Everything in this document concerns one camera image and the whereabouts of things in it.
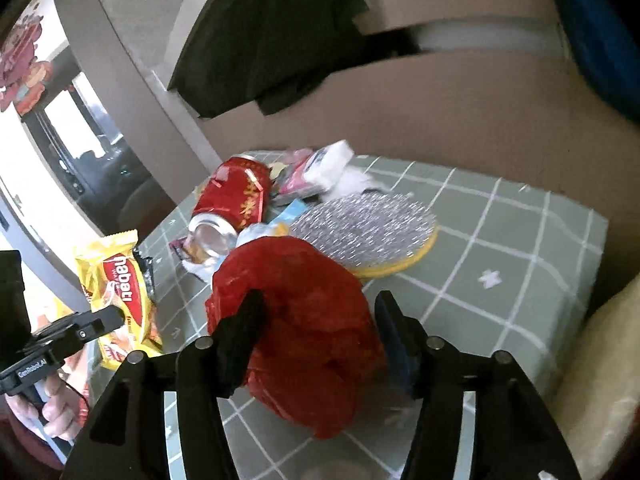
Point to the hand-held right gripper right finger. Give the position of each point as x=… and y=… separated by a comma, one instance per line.
x=397, y=345

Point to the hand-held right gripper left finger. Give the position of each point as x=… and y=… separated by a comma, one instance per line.
x=240, y=340

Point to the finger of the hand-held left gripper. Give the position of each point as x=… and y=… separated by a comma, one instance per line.
x=102, y=321

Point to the yellow snack packet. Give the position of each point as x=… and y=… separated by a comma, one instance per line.
x=122, y=300

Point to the red plastic bag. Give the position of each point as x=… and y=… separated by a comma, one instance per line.
x=300, y=320

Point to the pink packet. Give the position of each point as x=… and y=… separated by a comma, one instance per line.
x=300, y=180

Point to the cream plastic bag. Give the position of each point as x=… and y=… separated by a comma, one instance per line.
x=600, y=370

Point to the person's left hand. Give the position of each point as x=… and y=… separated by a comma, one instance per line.
x=62, y=405

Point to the dark small wrapper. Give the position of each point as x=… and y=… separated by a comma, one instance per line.
x=145, y=280

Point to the silver glitter round disc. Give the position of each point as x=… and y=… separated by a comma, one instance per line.
x=365, y=230

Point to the green checked tablecloth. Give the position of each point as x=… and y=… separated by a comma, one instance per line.
x=500, y=270

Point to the light blue paper scrap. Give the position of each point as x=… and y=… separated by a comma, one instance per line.
x=290, y=212

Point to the red drink can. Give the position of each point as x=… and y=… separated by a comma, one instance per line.
x=235, y=195

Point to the crumpled white tissue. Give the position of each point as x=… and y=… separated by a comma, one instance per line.
x=357, y=182

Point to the white tissue packet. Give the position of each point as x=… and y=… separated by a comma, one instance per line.
x=327, y=162

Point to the brown cardboard box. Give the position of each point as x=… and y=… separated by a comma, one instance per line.
x=450, y=110

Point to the red window decoration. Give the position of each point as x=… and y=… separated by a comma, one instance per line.
x=22, y=70

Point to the black cloth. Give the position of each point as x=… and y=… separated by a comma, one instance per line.
x=270, y=35

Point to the blue chair cushion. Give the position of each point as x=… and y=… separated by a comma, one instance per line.
x=600, y=35

